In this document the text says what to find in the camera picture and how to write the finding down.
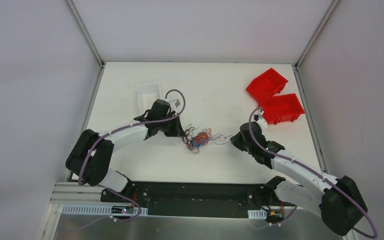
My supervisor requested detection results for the white plastic tray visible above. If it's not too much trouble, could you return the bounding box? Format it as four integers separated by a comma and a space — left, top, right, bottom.
136, 81, 163, 114

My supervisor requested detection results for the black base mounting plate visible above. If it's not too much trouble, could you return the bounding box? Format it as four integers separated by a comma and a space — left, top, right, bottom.
100, 181, 288, 219

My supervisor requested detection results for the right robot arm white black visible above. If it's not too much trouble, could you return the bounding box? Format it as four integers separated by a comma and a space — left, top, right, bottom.
230, 121, 368, 236

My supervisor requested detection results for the far red plastic bin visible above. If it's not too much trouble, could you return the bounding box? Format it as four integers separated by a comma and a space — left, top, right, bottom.
245, 68, 289, 103

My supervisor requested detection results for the right white slotted cable duct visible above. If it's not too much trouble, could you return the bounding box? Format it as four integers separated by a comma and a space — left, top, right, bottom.
247, 209, 267, 220

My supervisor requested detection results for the white slotted cable duct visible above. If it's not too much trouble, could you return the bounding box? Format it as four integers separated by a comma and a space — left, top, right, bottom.
247, 209, 267, 220
61, 204, 148, 217

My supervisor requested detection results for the orange wire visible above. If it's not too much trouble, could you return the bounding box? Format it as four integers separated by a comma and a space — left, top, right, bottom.
191, 129, 213, 148

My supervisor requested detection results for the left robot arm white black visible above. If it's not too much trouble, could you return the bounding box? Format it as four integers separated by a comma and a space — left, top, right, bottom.
65, 99, 184, 203

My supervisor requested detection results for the near red plastic bin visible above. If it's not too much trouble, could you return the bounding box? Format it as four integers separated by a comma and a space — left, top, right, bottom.
258, 93, 305, 125

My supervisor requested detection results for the red plastic bin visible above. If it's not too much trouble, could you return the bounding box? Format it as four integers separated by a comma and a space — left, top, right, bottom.
258, 93, 305, 125
245, 68, 289, 103

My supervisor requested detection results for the black wire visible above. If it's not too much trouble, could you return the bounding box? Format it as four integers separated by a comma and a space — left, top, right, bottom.
182, 124, 200, 150

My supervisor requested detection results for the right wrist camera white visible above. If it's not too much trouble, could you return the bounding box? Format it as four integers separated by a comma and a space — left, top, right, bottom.
253, 110, 268, 129

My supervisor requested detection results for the left white slotted cable duct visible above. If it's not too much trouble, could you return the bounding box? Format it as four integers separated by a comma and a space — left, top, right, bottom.
61, 204, 148, 217

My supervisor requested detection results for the aluminium frame rail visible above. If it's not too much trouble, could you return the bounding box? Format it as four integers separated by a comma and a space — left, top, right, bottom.
50, 182, 103, 204

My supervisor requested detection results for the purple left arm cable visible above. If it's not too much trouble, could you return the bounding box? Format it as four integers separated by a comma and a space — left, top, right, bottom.
77, 88, 187, 186

